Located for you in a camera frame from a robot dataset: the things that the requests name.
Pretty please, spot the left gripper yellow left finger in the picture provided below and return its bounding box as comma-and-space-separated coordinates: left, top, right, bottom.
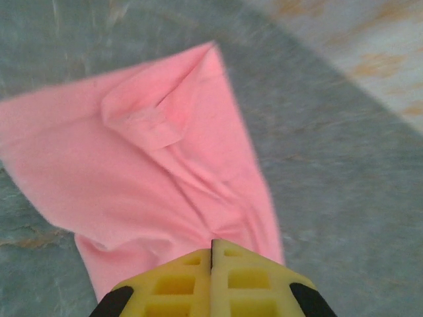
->
89, 248, 213, 317

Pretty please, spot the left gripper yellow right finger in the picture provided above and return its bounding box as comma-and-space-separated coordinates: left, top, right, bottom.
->
210, 239, 338, 317

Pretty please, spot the pink t-shirt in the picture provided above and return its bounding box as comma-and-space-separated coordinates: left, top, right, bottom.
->
0, 40, 285, 303

